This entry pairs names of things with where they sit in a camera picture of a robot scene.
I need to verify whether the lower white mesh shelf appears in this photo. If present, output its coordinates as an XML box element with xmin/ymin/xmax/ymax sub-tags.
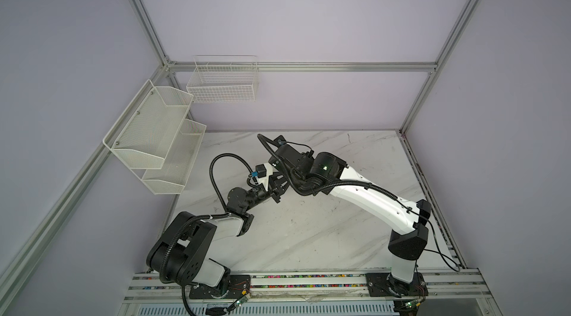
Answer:
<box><xmin>142</xmin><ymin>119</ymin><xmax>207</xmax><ymax>195</ymax></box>

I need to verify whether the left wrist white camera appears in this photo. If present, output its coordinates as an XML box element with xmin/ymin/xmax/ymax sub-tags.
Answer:
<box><xmin>250</xmin><ymin>162</ymin><xmax>274</xmax><ymax>191</ymax></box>

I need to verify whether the aluminium front rail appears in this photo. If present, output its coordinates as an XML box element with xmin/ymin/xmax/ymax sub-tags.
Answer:
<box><xmin>123</xmin><ymin>268</ymin><xmax>492</xmax><ymax>304</ymax></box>

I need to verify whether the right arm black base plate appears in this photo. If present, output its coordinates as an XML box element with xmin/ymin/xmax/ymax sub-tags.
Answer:
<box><xmin>365</xmin><ymin>272</ymin><xmax>428</xmax><ymax>298</ymax></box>

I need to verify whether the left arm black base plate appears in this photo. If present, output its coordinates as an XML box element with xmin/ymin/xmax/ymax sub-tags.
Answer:
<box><xmin>185</xmin><ymin>274</ymin><xmax>251</xmax><ymax>300</ymax></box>

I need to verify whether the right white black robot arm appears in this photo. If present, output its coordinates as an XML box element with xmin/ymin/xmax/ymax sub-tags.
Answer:
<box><xmin>257</xmin><ymin>133</ymin><xmax>431</xmax><ymax>298</ymax></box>

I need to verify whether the upper white mesh shelf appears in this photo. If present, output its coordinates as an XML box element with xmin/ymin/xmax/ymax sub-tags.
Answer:
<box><xmin>103</xmin><ymin>81</ymin><xmax>193</xmax><ymax>170</ymax></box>

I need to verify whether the white wire basket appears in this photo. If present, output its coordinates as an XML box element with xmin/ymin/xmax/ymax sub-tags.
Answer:
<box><xmin>187</xmin><ymin>55</ymin><xmax>259</xmax><ymax>103</ymax></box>

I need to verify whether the white mesh shelf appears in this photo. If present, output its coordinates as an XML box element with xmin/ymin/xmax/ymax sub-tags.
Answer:
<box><xmin>103</xmin><ymin>81</ymin><xmax>193</xmax><ymax>170</ymax></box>
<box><xmin>142</xmin><ymin>119</ymin><xmax>207</xmax><ymax>195</ymax></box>

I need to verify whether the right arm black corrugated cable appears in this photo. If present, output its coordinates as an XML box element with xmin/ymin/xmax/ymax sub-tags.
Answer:
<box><xmin>257</xmin><ymin>132</ymin><xmax>425</xmax><ymax>219</ymax></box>

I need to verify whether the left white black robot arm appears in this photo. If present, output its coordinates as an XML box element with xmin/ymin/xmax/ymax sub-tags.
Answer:
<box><xmin>147</xmin><ymin>173</ymin><xmax>289</xmax><ymax>287</ymax></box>

